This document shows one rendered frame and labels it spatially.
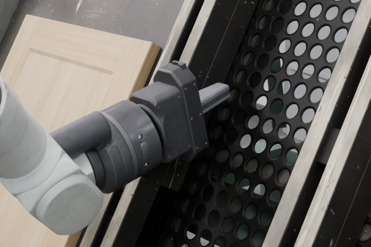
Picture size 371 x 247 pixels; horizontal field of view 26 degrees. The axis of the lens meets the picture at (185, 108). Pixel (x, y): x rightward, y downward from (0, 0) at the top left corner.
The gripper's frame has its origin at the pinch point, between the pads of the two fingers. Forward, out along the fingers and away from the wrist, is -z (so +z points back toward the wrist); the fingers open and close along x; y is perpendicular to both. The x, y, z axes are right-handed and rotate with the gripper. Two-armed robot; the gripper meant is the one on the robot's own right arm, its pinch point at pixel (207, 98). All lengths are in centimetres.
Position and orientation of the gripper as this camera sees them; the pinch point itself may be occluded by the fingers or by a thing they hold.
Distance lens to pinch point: 99.3
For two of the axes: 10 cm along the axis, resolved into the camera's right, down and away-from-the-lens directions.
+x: -1.8, -9.0, -4.0
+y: -6.4, -2.0, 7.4
